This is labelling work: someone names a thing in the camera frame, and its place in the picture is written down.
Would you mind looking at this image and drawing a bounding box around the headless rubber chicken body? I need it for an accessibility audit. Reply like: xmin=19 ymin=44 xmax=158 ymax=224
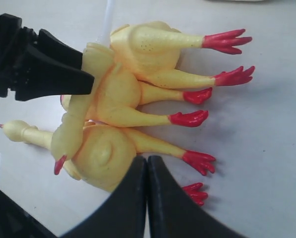
xmin=60 ymin=61 xmax=213 ymax=128

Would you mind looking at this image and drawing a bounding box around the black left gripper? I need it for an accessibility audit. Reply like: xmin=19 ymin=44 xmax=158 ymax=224
xmin=0 ymin=13 xmax=94 ymax=101

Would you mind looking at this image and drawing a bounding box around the rubber chicken head neck piece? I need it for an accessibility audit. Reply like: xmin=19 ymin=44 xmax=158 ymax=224
xmin=51 ymin=0 xmax=116 ymax=175

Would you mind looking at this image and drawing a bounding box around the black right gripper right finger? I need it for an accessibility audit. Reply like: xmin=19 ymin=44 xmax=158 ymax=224
xmin=147 ymin=155 xmax=296 ymax=238

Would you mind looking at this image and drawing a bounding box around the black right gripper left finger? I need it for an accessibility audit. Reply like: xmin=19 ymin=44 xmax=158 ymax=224
xmin=0 ymin=156 xmax=147 ymax=238

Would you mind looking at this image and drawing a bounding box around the whole rubber chicken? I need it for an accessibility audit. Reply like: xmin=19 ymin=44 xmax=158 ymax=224
xmin=110 ymin=21 xmax=255 ymax=89
xmin=0 ymin=120 xmax=216 ymax=206

